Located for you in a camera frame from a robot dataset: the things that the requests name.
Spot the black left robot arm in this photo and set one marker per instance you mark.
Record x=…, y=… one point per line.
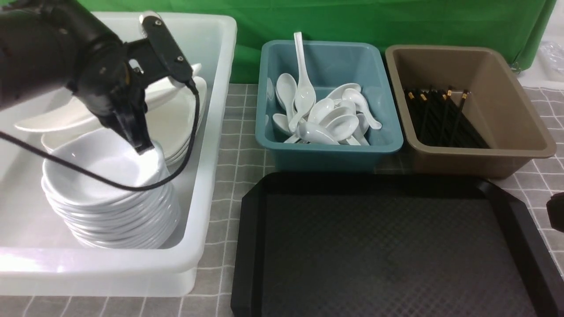
x=52, y=44

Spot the top small white bowl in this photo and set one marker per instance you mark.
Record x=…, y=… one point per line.
x=104, y=153

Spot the large white plastic bin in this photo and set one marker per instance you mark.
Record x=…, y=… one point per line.
x=41, y=257

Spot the middle white square plate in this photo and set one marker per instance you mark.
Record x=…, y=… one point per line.
x=175, y=136

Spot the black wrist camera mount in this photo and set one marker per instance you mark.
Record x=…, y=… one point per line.
x=158, y=54

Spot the teal plastic bin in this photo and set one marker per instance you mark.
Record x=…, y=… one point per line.
x=329, y=65

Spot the white square plate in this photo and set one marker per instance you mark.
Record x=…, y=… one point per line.
x=175, y=136
x=153, y=119
x=177, y=157

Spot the grey checkered tablecloth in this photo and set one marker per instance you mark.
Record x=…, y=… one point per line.
x=241, y=163

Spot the green backdrop cloth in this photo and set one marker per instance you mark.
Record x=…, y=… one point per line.
x=513, y=28

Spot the bottom white square plate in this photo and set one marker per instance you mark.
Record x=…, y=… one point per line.
x=177, y=157

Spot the large white rice plate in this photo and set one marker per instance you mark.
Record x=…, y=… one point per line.
x=75, y=115

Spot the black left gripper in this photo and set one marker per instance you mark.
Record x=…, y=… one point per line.
x=111, y=90

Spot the upright white soup spoon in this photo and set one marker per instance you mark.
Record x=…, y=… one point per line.
x=305, y=95

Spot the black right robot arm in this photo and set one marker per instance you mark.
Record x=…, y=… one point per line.
x=555, y=210

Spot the black chopsticks with gold tips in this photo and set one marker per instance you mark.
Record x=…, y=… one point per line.
x=439, y=121

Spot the stack of small white bowls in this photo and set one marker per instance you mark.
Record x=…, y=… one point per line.
x=145, y=220

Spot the brown plastic bin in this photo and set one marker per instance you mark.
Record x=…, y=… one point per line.
x=498, y=108

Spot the black serving tray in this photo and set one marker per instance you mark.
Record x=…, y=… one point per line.
x=369, y=245

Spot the pile of white soup spoons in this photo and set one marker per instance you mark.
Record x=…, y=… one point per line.
x=344, y=116

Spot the top white square plate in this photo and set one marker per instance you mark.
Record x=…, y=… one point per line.
x=153, y=119

